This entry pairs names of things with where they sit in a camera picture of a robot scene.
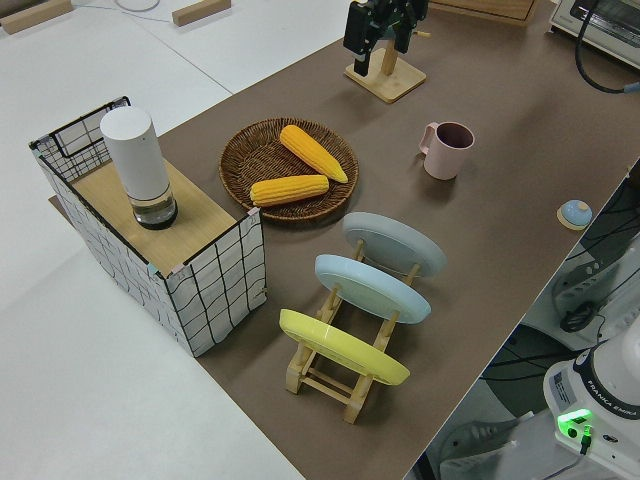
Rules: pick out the wooden mug tree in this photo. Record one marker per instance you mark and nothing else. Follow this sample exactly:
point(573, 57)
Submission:
point(395, 82)

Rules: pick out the light blue plate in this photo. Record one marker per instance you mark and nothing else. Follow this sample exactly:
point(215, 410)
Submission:
point(370, 287)

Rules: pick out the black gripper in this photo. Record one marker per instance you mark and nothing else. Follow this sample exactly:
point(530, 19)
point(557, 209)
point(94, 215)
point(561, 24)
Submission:
point(400, 12)

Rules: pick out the pink mug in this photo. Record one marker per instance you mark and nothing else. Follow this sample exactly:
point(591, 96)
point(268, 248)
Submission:
point(445, 160)

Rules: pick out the wooden plate rack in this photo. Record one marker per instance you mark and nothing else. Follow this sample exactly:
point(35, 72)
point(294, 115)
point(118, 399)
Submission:
point(320, 385)

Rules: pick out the light wooden block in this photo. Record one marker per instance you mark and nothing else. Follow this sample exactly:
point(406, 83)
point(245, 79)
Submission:
point(35, 15)
point(200, 11)

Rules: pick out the blue desk bell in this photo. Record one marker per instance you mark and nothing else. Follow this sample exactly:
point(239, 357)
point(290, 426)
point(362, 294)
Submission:
point(575, 214)

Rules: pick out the round wicker basket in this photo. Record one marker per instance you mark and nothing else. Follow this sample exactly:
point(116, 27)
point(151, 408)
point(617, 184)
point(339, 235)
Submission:
point(250, 160)

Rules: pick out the cream toaster oven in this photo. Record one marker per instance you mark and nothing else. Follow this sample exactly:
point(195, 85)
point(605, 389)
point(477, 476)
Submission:
point(610, 25)

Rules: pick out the grey plate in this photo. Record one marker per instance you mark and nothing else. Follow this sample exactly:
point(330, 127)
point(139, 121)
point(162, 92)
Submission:
point(395, 245)

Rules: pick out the white cylindrical water bottle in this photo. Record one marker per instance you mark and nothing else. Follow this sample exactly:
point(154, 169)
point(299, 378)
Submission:
point(137, 160)

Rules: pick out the white power strip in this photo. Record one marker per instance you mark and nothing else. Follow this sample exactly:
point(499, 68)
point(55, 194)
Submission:
point(582, 280)

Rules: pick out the brown table mat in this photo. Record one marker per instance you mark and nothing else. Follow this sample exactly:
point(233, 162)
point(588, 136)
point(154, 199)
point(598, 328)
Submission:
point(475, 275)

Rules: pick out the yellow corn cob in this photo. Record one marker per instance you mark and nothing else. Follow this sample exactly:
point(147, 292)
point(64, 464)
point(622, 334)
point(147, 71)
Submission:
point(287, 190)
point(312, 152)

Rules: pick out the yellow plate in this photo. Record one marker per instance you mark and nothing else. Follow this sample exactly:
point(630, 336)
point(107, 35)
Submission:
point(345, 350)

